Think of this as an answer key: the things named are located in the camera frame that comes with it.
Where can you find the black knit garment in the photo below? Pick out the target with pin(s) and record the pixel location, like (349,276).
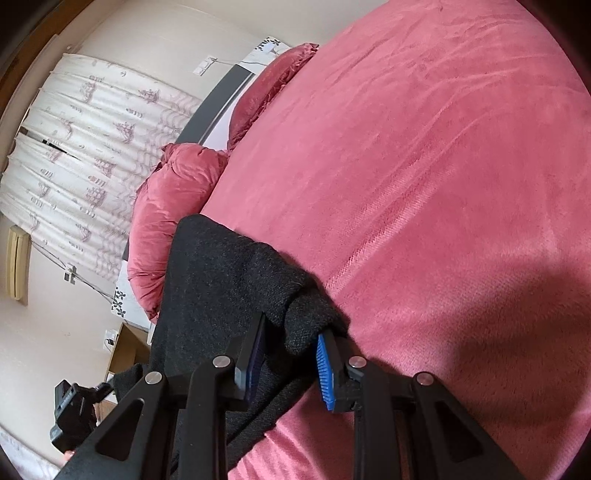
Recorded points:
(221,277)

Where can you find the pink velvet pillow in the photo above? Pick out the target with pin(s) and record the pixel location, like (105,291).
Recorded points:
(263,92)
(171,207)

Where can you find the grey headboard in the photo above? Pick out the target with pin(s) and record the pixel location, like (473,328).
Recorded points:
(212,106)

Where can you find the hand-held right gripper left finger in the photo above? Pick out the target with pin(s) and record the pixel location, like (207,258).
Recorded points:
(256,360)

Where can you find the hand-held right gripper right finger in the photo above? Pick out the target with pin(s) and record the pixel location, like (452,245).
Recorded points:
(327,369)

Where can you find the beige air conditioner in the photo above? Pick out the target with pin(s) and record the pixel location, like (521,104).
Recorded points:
(18,263)

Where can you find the wooden nightstand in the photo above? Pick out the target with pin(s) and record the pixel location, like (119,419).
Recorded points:
(127,348)

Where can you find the white wall socket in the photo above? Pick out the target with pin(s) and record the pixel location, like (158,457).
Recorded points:
(70,274)
(205,65)
(111,338)

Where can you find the pink bed blanket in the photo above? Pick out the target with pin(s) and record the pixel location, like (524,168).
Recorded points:
(415,184)

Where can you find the white patterned curtain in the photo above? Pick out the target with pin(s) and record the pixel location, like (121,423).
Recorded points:
(92,152)

